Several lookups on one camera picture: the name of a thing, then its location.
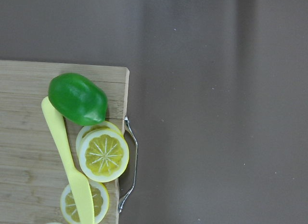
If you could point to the lemon slice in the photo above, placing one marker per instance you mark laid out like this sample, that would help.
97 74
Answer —
103 155
87 129
100 199

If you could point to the upper lemon slice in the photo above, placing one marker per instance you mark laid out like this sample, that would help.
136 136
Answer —
103 155

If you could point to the green toy lime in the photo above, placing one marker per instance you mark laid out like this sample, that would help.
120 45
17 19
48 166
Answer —
78 99

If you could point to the yellow plastic knife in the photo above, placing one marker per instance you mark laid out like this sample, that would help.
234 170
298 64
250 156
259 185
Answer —
78 182

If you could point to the lower lemon slice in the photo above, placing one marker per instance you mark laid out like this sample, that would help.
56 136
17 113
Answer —
100 199

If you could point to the bamboo cutting board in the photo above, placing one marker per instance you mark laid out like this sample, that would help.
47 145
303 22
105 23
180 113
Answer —
32 176

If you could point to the cutting board metal handle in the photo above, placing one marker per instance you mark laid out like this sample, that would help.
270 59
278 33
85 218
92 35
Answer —
132 162

